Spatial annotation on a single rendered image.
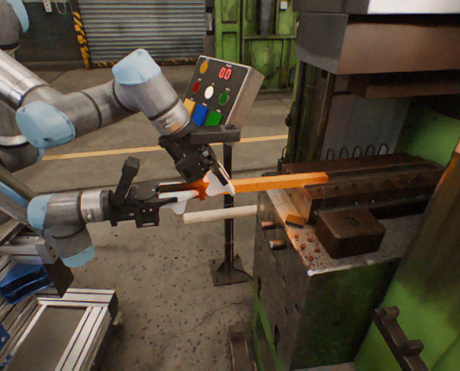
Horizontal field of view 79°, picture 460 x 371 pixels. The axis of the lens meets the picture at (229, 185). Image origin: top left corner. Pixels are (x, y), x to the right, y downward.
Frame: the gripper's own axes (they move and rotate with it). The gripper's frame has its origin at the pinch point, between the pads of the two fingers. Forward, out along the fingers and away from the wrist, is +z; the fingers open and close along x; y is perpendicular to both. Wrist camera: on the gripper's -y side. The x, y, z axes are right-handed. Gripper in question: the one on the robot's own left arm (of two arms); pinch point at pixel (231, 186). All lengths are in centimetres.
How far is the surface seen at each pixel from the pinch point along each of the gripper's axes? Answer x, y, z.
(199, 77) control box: -66, -6, -11
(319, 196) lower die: 7.2, -16.9, 10.7
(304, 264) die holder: 19.4, -5.8, 13.8
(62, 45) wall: -789, 255, -97
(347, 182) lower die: 2.9, -25.7, 15.2
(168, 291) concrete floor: -51, 72, 74
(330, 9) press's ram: 1.8, -33.7, -23.4
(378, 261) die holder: 21.9, -19.8, 21.5
